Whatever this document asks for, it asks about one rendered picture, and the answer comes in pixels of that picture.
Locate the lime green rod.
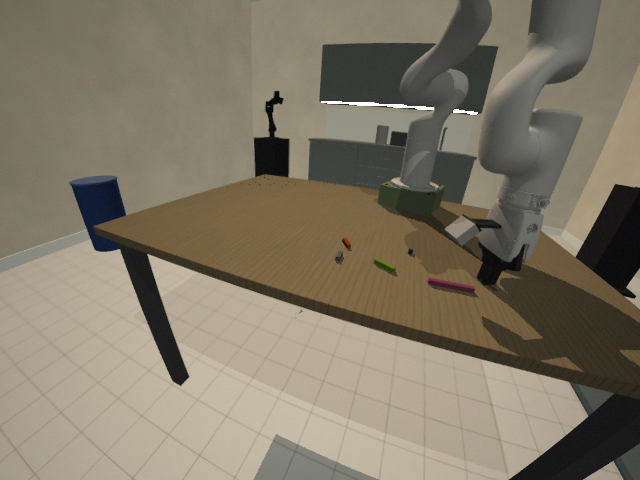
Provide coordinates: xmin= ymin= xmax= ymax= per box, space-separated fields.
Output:
xmin=374 ymin=258 xmax=396 ymax=273

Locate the pink rod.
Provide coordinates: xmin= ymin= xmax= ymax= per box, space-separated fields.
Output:
xmin=428 ymin=278 xmax=475 ymax=293

